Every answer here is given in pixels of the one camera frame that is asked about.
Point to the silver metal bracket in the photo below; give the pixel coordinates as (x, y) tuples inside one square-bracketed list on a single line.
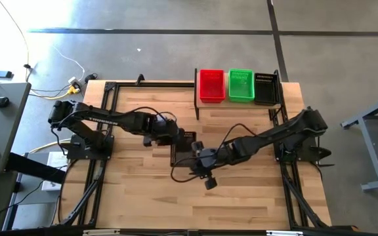
[(284, 233), (102, 232)]

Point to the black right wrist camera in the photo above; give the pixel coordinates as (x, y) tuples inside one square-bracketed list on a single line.
[(210, 183)]

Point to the grey metal table frame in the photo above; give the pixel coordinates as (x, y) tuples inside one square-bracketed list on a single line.
[(372, 185)]

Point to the small black device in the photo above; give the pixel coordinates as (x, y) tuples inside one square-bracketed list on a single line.
[(1, 102)]

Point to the grey desk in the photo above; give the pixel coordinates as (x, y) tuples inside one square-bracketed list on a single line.
[(2, 131)]

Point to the black desk leg beam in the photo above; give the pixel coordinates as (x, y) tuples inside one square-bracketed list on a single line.
[(34, 167)]

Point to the black aluminium table frame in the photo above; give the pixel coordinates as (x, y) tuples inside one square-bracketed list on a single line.
[(156, 84)]

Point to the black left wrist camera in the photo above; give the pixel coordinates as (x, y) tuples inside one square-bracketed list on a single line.
[(148, 141)]

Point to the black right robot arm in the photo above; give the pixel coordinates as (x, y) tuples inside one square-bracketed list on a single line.
[(274, 134)]

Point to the black slotted plastic basket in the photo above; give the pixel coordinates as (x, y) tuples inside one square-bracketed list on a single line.
[(184, 150), (266, 90)]

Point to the red slotted plastic basket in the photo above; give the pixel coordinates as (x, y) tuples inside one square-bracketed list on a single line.
[(212, 86)]

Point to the black clamp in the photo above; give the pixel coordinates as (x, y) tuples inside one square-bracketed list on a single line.
[(139, 78)]

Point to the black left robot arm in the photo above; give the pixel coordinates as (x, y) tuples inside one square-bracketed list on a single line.
[(110, 119)]

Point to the white box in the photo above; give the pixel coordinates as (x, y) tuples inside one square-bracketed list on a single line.
[(56, 162)]

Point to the white power strip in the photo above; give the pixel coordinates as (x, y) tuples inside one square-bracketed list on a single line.
[(74, 81)]

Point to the wooden shelf with black frame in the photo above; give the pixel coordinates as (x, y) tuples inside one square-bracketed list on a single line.
[(215, 105)]

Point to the green slotted plastic basket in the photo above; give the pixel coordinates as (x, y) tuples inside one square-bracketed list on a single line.
[(241, 85)]

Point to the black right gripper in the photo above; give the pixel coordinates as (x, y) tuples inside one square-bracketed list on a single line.
[(207, 160)]

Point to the black plug adapter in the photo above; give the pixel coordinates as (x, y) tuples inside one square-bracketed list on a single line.
[(91, 77)]

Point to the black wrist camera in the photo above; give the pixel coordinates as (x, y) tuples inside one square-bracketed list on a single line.
[(210, 183), (148, 141)]

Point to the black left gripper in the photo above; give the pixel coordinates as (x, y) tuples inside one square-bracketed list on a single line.
[(169, 131)]

